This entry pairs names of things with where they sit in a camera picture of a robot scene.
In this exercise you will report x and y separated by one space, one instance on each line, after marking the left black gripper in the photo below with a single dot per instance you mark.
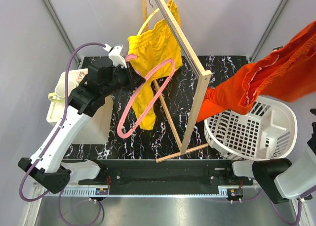
135 79

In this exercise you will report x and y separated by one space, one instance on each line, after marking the pink plastic hanger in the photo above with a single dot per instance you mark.
143 99

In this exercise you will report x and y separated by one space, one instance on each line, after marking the orange shorts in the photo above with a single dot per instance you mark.
288 74

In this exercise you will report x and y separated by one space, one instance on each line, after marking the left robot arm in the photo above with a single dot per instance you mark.
45 166

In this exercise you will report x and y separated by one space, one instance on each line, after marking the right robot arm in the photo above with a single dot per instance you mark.
280 179

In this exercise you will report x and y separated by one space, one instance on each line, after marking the yellow shorts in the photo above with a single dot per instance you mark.
154 46

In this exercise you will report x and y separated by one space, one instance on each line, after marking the yellow plastic hanger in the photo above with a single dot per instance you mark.
148 20

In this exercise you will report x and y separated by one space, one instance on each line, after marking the pink small box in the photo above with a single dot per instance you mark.
80 76

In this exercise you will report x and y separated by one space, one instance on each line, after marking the white storage bin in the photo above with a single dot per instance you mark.
95 131

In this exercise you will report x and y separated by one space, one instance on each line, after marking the pale yellow mug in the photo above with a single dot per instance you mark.
60 93

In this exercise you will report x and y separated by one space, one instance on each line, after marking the wooden clothes rack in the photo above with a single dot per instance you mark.
199 71

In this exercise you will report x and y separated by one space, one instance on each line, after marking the white laundry basket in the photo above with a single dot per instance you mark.
268 131

